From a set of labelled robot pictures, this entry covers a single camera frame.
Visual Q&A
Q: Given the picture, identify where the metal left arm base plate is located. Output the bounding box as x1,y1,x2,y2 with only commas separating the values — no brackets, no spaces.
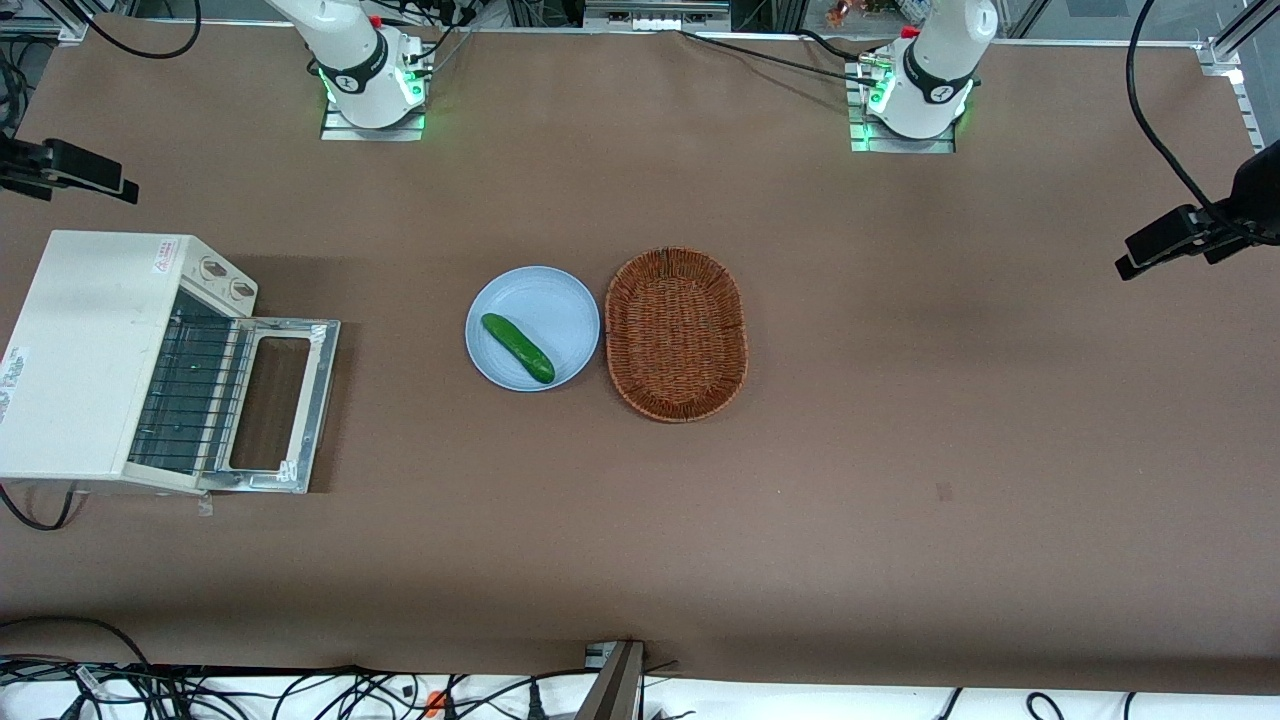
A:
848,55,958,154

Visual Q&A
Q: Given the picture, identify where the dark camera mount post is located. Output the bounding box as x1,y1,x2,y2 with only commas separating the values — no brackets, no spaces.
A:
575,640,646,720

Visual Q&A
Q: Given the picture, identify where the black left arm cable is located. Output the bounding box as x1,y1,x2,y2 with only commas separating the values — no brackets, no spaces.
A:
1126,0,1280,246

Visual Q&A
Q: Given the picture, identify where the short black table cable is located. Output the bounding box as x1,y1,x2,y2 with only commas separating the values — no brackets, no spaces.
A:
798,28,867,63

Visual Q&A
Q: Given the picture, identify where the aluminium frame corner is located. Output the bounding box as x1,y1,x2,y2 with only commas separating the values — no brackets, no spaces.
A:
1195,0,1280,126

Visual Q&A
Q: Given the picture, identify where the light blue round plate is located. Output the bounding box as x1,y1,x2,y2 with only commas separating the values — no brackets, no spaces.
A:
465,265,602,393

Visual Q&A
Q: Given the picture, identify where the green cucumber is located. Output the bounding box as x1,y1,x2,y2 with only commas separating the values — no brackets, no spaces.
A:
481,313,556,385

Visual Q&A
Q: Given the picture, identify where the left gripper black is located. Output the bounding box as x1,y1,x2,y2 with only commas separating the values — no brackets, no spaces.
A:
1115,140,1280,281

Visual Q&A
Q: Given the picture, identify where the brown oval wicker basket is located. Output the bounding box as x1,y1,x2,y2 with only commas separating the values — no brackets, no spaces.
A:
604,247,749,424

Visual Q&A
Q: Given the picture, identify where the white toaster oven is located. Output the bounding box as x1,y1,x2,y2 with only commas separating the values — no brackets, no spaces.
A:
0,230,259,496

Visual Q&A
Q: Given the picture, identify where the long black table cable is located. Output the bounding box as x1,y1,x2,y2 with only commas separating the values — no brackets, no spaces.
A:
678,28,883,87

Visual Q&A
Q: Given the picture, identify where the brown table cover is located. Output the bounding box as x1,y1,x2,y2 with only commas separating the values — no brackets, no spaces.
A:
0,22,1280,693

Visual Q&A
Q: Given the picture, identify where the oven door with glass window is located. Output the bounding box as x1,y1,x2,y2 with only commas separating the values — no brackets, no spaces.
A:
203,316,342,495

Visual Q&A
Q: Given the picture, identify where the black oven power cable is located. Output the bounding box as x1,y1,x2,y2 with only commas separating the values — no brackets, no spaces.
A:
0,483,79,531

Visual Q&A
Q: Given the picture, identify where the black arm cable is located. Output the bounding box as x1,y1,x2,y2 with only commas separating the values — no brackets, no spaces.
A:
1126,0,1280,246
0,0,201,141

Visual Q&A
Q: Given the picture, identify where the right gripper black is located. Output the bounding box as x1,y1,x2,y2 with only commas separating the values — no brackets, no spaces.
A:
0,135,140,206

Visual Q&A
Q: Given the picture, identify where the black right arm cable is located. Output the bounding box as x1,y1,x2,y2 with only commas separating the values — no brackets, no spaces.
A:
0,0,201,141

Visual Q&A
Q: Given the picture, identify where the metal wire oven rack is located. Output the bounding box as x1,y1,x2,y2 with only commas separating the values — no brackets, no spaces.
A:
128,308,256,473

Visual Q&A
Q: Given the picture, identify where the grey power strip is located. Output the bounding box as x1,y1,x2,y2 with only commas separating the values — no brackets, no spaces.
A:
585,0,731,31

